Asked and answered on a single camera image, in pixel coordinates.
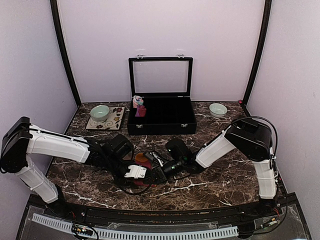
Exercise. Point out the black compartment storage box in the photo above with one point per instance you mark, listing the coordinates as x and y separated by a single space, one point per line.
164 83

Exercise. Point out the green ceramic bowl on plate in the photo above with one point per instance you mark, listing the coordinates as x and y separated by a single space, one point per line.
100 113

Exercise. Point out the green bowl at right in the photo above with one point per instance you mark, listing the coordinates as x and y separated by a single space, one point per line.
218 110

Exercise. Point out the black left corner post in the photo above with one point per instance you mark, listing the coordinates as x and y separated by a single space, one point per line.
63 52

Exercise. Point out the white perforated front rail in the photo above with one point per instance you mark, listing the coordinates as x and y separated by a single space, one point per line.
83 232

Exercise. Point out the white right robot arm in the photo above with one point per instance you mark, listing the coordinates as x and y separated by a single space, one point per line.
252 136

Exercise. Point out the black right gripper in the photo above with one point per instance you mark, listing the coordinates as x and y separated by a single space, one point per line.
162 178

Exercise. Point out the black corner post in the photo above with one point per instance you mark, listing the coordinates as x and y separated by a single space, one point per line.
63 52
258 53

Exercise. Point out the magenta purple rolled sock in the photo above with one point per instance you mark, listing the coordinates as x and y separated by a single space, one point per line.
140 111

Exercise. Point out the magenta striped sock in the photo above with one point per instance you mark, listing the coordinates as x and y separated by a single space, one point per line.
140 159

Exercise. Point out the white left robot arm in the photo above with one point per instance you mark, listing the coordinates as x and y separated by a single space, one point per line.
24 139

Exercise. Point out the black right corner post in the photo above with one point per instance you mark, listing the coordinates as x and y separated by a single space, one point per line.
258 53

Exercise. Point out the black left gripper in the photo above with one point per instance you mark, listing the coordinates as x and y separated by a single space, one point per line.
125 183

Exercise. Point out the pink white rolled sock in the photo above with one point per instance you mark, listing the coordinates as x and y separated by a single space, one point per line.
137 101

